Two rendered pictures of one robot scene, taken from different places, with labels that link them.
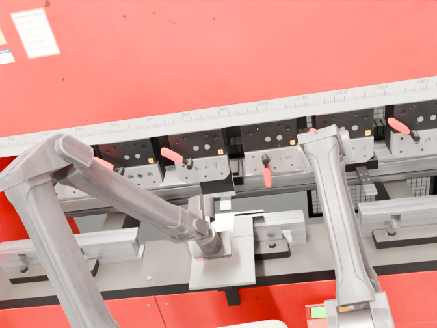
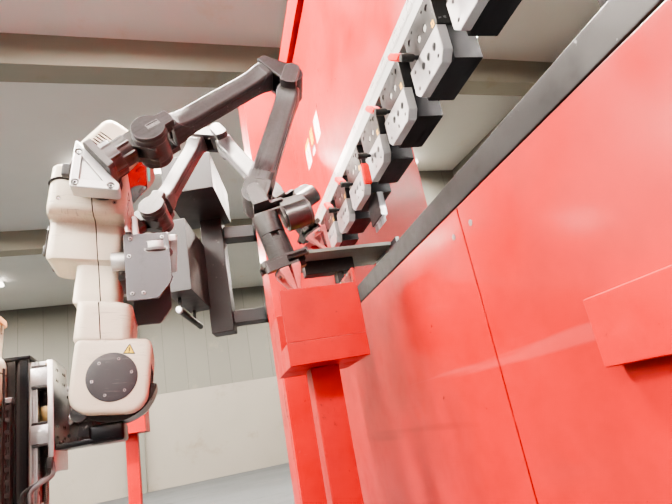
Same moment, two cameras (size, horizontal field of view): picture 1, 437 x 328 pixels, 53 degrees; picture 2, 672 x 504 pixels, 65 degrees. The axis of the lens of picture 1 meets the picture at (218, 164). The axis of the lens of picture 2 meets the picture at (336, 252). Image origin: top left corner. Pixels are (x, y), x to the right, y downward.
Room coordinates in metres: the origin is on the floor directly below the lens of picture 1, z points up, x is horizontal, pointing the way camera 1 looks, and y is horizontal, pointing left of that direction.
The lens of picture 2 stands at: (0.35, -1.30, 0.55)
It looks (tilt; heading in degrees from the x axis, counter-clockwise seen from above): 18 degrees up; 66
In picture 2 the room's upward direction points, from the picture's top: 11 degrees counter-clockwise
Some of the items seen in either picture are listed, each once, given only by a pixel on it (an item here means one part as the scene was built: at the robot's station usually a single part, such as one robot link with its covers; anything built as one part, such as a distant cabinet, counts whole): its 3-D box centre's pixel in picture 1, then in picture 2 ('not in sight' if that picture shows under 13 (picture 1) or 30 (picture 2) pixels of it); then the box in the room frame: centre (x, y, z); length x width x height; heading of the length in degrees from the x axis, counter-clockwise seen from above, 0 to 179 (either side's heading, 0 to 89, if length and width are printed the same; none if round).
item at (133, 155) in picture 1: (134, 158); (352, 205); (1.13, 0.24, 1.26); 0.15 x 0.09 x 0.17; 82
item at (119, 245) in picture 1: (69, 250); not in sight; (1.18, 0.56, 0.92); 0.50 x 0.06 x 0.10; 82
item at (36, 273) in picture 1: (54, 271); not in sight; (1.13, 0.62, 0.89); 0.30 x 0.05 x 0.03; 82
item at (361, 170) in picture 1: (361, 168); not in sight; (1.19, -0.47, 1.01); 0.26 x 0.12 x 0.05; 172
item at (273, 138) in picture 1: (270, 140); (385, 146); (1.07, -0.16, 1.26); 0.15 x 0.09 x 0.17; 82
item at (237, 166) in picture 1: (225, 184); not in sight; (1.25, -0.01, 1.01); 0.26 x 0.12 x 0.05; 172
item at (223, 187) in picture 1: (217, 184); (378, 212); (1.10, 0.02, 1.13); 0.10 x 0.02 x 0.10; 82
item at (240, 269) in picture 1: (223, 250); (339, 258); (0.95, 0.04, 1.00); 0.26 x 0.18 x 0.01; 172
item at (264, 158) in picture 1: (266, 170); (366, 168); (1.01, -0.13, 1.20); 0.04 x 0.02 x 0.10; 172
